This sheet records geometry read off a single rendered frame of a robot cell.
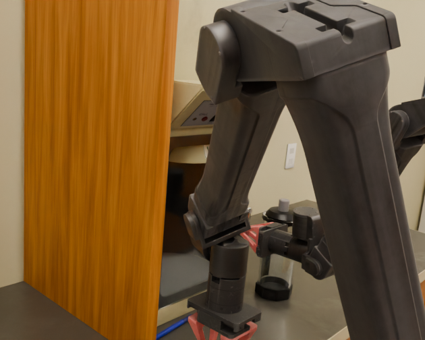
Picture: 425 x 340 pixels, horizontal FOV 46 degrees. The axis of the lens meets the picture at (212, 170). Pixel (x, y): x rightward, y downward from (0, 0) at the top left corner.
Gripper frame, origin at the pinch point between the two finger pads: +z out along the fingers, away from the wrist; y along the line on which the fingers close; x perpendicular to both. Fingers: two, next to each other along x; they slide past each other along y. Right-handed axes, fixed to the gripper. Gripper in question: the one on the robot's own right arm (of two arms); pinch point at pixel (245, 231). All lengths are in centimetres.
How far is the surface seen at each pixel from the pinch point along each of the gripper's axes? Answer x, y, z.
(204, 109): -31.0, 20.9, -2.6
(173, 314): 19.2, 17.8, 5.8
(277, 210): -3.5, -12.0, -1.2
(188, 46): -43.6, 19.6, 4.3
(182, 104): -32.1, 26.8, -2.0
